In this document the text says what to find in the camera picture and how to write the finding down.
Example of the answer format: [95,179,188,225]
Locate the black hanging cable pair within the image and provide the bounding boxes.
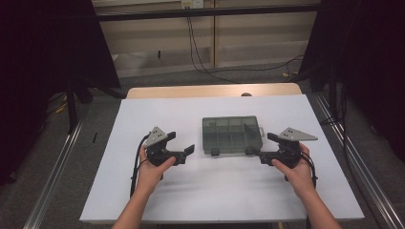
[185,15,240,85]

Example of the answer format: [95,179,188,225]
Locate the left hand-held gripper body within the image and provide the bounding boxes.
[142,126,188,168]

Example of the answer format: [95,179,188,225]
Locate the black curtain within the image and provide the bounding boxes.
[298,0,405,164]
[0,0,121,186]

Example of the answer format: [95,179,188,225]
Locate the person's right hand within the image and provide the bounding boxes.
[270,142,315,198]

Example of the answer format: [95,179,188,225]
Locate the black metal stand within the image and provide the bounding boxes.
[64,77,79,135]

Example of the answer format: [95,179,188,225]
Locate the person's left hand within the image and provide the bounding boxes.
[135,146,177,196]

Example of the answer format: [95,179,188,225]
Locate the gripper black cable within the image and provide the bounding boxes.
[129,133,151,198]
[300,150,319,189]

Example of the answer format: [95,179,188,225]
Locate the black floor cable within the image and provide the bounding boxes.
[206,54,306,77]

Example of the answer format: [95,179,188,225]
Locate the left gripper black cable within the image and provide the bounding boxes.
[129,133,151,198]

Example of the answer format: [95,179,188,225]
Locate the white wall outlet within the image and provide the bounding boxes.
[181,0,204,10]

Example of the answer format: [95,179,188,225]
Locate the black horizontal bar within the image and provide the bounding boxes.
[95,3,321,23]

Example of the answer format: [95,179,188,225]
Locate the aluminium rail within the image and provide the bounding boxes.
[314,93,405,229]
[23,116,86,229]

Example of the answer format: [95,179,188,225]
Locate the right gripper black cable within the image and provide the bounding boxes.
[300,150,319,189]

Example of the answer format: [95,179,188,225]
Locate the black cable beside rail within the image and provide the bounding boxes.
[319,89,378,223]

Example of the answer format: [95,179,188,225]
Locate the grey transparent organizer box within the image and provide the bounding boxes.
[202,115,266,156]

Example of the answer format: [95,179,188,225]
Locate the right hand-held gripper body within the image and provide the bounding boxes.
[258,126,319,170]

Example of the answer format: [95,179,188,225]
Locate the wooden table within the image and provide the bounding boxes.
[126,83,303,100]

